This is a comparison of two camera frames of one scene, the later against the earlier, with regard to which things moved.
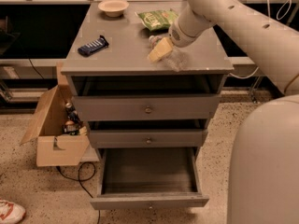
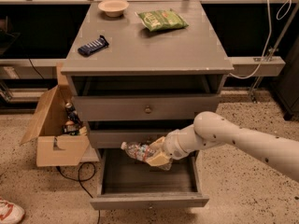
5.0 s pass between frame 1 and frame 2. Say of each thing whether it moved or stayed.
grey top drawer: stayed
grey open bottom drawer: stayed
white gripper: moved
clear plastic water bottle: moved
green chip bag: stayed
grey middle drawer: stayed
